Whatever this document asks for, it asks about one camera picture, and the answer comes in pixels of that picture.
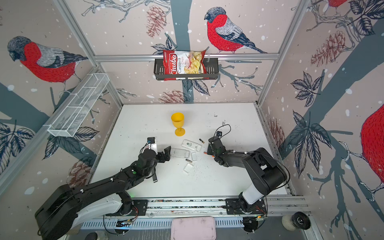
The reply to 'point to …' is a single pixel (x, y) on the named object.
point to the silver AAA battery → (188, 160)
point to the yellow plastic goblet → (178, 119)
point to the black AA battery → (202, 141)
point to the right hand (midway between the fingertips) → (210, 148)
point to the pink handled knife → (154, 178)
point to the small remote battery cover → (194, 156)
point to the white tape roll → (297, 220)
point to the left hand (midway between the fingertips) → (163, 147)
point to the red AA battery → (205, 152)
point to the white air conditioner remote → (191, 145)
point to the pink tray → (193, 228)
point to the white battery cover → (188, 167)
